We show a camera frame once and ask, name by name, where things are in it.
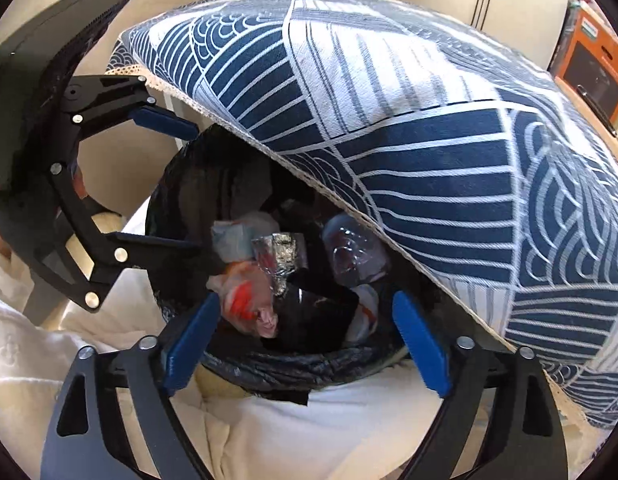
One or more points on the orange cardboard box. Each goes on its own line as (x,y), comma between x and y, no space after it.
(589,70)

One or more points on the silver foil bag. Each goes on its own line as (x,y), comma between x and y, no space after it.
(281,255)

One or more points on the black-lined trash bin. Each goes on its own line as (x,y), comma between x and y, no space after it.
(289,370)

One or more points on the white cabinet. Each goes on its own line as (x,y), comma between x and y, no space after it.
(529,5)

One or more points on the white garment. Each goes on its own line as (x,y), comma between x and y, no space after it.
(29,360)

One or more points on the clear plastic bottle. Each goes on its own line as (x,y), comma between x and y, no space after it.
(354,255)

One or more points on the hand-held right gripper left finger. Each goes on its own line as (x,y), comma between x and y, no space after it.
(189,345)

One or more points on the blue white patterned tablecloth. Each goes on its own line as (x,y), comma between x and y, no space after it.
(389,135)

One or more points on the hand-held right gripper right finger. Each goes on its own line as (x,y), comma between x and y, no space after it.
(424,345)

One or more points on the white orange crumpled wrapper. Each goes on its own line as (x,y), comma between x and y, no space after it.
(364,310)

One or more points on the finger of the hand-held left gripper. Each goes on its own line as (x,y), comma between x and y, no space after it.
(164,122)
(159,244)

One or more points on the white paper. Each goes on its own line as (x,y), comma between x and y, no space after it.
(239,235)

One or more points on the red orange wrapper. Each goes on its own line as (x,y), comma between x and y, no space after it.
(244,305)

